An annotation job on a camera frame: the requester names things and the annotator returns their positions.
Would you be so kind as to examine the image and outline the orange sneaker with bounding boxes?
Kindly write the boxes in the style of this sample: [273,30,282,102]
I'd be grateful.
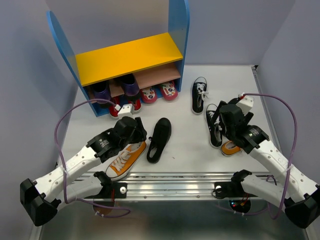
[105,141,147,182]
[220,140,242,157]

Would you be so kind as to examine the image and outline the black sneaker white laces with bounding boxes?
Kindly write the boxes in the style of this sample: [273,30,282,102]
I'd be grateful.
[205,103,222,148]
[191,76,208,115]

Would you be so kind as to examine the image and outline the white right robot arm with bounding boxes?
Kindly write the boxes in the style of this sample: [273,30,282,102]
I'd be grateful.
[212,96,320,229]

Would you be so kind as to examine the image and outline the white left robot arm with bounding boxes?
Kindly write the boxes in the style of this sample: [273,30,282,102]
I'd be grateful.
[19,116,147,227]

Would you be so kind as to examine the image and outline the blue yellow shoe shelf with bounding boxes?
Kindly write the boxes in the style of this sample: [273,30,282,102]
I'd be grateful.
[46,0,190,117]

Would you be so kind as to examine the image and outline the left red sneaker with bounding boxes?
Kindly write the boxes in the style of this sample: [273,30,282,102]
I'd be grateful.
[108,96,121,119]

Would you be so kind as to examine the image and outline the red sneaker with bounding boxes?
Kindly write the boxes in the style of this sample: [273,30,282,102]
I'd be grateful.
[128,97,142,113]
[108,96,121,119]

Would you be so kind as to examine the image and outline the right red sneaker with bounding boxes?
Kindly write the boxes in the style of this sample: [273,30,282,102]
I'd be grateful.
[128,97,142,113]

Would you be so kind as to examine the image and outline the all black sneaker center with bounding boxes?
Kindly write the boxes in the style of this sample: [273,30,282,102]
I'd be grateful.
[147,117,172,164]

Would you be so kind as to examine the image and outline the left pink patterned slipper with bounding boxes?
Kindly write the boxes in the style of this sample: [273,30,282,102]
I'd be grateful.
[140,86,158,104]

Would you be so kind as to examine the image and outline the pink patterned slipper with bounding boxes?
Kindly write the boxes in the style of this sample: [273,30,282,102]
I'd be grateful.
[158,80,178,101]
[140,86,158,104]

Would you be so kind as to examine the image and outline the right purple boot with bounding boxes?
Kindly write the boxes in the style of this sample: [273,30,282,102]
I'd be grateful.
[119,73,140,97]

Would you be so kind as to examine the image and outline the purple boot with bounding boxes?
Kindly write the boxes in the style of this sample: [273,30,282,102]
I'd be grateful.
[91,81,112,101]
[119,73,140,97]

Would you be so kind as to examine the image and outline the left purple boot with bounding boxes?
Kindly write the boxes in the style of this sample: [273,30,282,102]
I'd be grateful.
[91,81,112,101]

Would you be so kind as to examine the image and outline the right pink patterned slipper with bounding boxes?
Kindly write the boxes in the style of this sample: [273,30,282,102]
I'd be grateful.
[158,80,178,101]

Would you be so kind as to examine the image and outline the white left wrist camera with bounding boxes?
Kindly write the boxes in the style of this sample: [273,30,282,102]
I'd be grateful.
[118,103,134,120]

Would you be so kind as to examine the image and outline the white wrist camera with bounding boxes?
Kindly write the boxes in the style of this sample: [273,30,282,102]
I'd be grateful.
[118,103,134,120]
[235,93,254,116]

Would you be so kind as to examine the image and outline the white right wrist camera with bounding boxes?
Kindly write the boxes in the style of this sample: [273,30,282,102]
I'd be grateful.
[235,93,254,116]

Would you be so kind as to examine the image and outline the aluminium rail base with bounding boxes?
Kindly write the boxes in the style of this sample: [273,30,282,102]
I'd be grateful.
[39,171,286,202]

